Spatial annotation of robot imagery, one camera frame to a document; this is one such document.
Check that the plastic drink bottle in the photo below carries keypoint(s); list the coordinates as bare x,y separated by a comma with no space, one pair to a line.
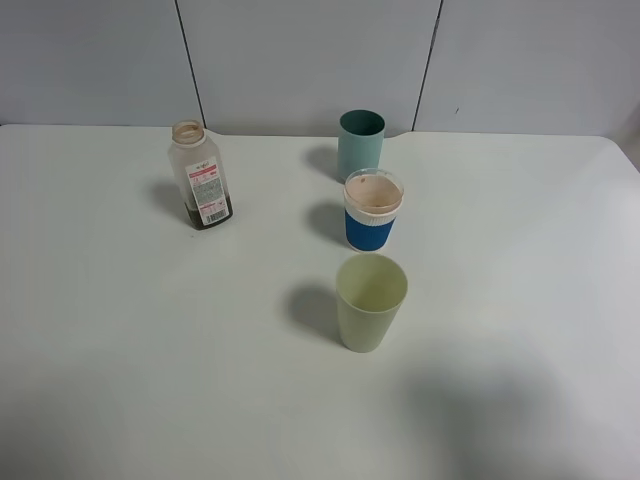
199,174

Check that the blue sleeved paper cup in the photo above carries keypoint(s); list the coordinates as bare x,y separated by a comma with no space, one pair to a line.
372,200

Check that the pale green plastic cup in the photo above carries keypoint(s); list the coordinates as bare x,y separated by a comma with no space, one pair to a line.
370,289

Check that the teal plastic cup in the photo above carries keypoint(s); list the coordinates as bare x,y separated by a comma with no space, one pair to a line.
359,142

